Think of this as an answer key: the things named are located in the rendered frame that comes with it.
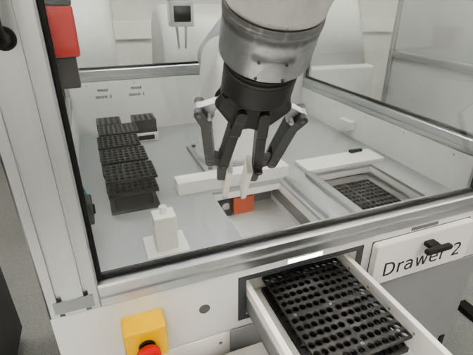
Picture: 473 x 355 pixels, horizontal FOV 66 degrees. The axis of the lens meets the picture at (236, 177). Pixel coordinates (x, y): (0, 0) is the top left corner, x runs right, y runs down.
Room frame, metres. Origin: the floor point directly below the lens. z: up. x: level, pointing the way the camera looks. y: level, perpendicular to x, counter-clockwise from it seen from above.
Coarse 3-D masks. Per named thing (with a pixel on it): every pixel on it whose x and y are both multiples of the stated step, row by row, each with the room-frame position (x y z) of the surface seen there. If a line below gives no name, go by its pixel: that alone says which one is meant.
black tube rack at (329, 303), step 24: (312, 264) 0.62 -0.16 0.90; (336, 264) 0.62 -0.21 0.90; (264, 288) 0.58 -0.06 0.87; (288, 288) 0.58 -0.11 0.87; (312, 288) 0.58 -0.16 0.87; (336, 288) 0.58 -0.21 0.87; (360, 288) 0.55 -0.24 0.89; (288, 312) 0.51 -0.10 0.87; (312, 312) 0.48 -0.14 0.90; (336, 312) 0.48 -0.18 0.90; (360, 312) 0.48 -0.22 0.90; (312, 336) 0.46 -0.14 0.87; (336, 336) 0.43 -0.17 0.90; (360, 336) 0.44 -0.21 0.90
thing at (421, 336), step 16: (336, 256) 0.67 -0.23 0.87; (352, 272) 0.62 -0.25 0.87; (256, 288) 0.61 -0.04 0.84; (368, 288) 0.57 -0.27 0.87; (256, 304) 0.51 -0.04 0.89; (384, 304) 0.53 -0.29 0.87; (400, 304) 0.51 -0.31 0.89; (256, 320) 0.50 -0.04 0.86; (272, 320) 0.52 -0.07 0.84; (384, 320) 0.52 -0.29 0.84; (400, 320) 0.49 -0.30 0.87; (416, 320) 0.47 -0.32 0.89; (272, 336) 0.44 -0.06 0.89; (288, 336) 0.49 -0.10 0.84; (416, 336) 0.45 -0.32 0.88; (432, 336) 0.44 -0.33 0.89; (272, 352) 0.44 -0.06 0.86; (288, 352) 0.41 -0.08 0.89; (416, 352) 0.45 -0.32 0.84; (432, 352) 0.42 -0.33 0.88; (448, 352) 0.41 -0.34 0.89
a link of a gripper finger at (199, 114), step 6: (198, 96) 0.41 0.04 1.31; (198, 108) 0.39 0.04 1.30; (198, 114) 0.39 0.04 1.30; (204, 114) 0.39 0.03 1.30; (198, 120) 0.39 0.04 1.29; (204, 120) 0.39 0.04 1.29; (204, 126) 0.40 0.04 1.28; (210, 126) 0.40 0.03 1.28; (204, 132) 0.40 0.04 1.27; (210, 132) 0.40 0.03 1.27; (204, 138) 0.41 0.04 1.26; (210, 138) 0.41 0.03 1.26; (204, 144) 0.41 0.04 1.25; (210, 144) 0.41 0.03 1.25; (204, 150) 0.42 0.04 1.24; (210, 150) 0.42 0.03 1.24; (210, 156) 0.42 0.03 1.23; (210, 162) 0.43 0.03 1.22
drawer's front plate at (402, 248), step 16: (448, 224) 0.73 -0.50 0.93; (464, 224) 0.73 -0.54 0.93; (384, 240) 0.66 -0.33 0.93; (400, 240) 0.66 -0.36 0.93; (416, 240) 0.68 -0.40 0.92; (448, 240) 0.71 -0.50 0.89; (464, 240) 0.73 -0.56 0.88; (384, 256) 0.65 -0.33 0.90; (400, 256) 0.66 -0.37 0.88; (416, 256) 0.68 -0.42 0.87; (448, 256) 0.72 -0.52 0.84; (368, 272) 0.65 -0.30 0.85; (400, 272) 0.67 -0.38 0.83
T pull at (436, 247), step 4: (428, 240) 0.69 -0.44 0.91; (432, 240) 0.69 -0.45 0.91; (424, 244) 0.68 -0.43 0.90; (428, 244) 0.67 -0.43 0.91; (432, 244) 0.67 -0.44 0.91; (436, 244) 0.67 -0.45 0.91; (440, 244) 0.67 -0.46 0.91; (444, 244) 0.67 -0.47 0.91; (448, 244) 0.67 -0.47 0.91; (452, 244) 0.67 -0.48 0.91; (428, 248) 0.66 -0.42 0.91; (432, 248) 0.66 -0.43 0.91; (436, 248) 0.66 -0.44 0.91; (440, 248) 0.66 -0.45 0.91; (444, 248) 0.66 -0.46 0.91; (448, 248) 0.66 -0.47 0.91; (424, 252) 0.65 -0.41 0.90; (428, 252) 0.65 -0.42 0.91; (432, 252) 0.65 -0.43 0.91; (436, 252) 0.65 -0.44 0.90
